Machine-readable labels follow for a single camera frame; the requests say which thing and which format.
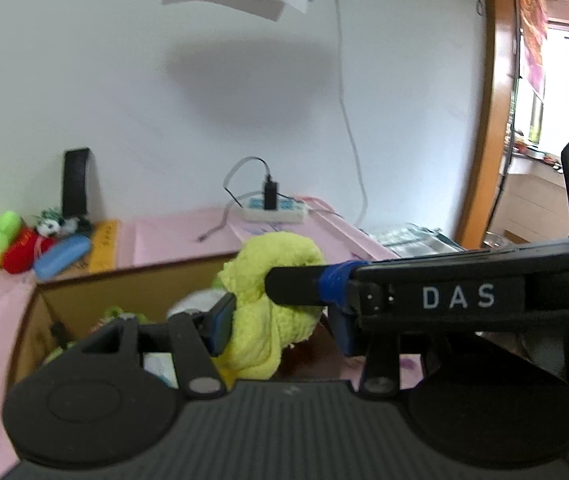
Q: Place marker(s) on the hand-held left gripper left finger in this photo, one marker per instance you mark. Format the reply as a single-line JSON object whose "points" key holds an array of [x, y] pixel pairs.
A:
{"points": [[222, 322]]}

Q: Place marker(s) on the red plush toy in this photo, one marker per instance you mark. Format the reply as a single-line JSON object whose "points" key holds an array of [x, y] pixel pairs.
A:
{"points": [[22, 252]]}

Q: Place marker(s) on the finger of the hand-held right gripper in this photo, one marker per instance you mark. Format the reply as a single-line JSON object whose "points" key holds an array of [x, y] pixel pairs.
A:
{"points": [[299, 285]]}

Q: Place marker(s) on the yellow flat box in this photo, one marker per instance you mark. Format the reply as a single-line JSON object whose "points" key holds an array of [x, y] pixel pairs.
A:
{"points": [[103, 245]]}

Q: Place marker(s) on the glass window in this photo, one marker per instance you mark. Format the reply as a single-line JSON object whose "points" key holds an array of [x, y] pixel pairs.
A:
{"points": [[564, 90]]}

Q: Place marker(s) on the black charger plug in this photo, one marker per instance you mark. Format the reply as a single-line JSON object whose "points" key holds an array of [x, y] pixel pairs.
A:
{"points": [[270, 192]]}

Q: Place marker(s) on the brown cardboard box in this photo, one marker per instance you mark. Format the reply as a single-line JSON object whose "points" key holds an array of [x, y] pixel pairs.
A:
{"points": [[129, 285]]}

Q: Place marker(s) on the yellow fluffy towel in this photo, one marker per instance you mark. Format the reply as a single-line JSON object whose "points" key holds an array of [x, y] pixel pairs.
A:
{"points": [[259, 330]]}

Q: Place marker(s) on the striped bedding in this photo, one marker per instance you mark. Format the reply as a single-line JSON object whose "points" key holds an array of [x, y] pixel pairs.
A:
{"points": [[414, 240]]}

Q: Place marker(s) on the wooden door frame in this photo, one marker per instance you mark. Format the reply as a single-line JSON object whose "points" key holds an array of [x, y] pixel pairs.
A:
{"points": [[489, 110]]}

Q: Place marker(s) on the pink hanging cloth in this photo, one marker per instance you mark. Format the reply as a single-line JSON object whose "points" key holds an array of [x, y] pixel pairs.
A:
{"points": [[534, 45]]}

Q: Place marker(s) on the green cloth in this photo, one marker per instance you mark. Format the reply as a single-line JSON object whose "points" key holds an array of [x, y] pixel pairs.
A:
{"points": [[119, 316]]}

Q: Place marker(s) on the pink printed tablecloth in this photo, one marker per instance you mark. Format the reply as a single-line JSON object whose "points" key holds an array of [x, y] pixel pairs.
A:
{"points": [[174, 235]]}

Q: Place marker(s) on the white towel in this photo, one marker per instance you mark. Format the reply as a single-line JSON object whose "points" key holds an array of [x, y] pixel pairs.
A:
{"points": [[192, 302]]}

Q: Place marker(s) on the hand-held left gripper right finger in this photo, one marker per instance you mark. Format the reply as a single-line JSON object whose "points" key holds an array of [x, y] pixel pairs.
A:
{"points": [[344, 332]]}

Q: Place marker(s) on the black phone stand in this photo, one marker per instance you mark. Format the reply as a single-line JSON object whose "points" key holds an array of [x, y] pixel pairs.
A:
{"points": [[76, 185]]}

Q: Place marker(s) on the panda plush toy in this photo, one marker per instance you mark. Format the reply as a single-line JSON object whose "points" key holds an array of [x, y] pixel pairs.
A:
{"points": [[54, 225]]}

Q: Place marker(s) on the white power strip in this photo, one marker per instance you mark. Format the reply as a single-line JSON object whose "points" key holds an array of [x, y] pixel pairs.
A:
{"points": [[277, 214]]}

